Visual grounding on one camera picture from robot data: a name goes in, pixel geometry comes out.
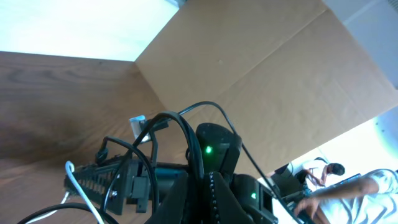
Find thick black cable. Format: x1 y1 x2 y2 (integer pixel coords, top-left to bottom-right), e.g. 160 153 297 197
17 111 206 224

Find white cable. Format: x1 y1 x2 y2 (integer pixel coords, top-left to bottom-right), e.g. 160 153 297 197
26 160 105 224

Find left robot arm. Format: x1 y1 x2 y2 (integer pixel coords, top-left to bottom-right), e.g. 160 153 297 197
148 123 279 224

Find cardboard panel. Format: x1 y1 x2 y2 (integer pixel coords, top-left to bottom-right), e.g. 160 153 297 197
136 0 397 175

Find seated person in background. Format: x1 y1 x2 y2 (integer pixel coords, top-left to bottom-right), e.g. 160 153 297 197
295 157 345 192

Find person in white shirt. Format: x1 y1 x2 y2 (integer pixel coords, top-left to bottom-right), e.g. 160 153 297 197
294 169 397 224

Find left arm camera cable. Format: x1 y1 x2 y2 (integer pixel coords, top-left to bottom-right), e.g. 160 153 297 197
161 101 304 224

